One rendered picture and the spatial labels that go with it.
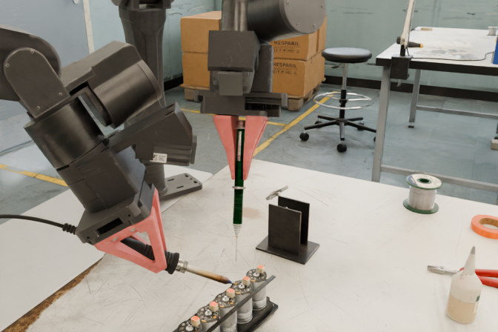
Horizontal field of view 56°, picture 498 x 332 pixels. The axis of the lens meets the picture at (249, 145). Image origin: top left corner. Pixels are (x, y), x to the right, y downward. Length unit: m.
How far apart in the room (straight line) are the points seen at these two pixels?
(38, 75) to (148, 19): 0.36
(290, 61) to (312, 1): 3.47
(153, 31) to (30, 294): 0.42
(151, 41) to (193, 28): 3.49
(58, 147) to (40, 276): 0.31
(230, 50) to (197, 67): 3.85
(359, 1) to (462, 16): 0.95
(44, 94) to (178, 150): 0.13
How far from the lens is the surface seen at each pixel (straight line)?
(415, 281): 0.71
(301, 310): 0.63
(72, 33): 3.80
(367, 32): 4.88
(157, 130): 0.45
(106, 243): 0.49
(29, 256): 0.79
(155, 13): 0.76
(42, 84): 0.43
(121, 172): 0.46
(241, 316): 0.57
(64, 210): 0.90
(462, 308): 0.65
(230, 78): 0.44
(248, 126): 0.51
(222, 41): 0.44
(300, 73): 3.94
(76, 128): 0.46
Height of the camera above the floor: 1.15
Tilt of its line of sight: 21 degrees down
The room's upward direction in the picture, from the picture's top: straight up
